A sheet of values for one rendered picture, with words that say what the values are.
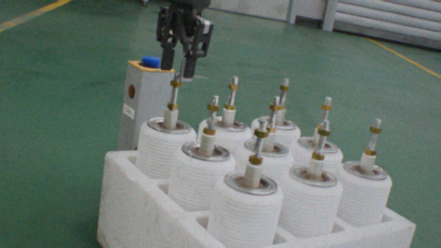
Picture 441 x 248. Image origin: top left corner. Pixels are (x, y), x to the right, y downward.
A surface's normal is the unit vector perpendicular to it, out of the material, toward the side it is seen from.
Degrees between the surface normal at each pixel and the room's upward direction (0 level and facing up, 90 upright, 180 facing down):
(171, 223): 90
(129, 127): 90
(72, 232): 0
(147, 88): 90
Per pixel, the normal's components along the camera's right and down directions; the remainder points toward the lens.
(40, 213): 0.17, -0.94
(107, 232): -0.83, 0.03
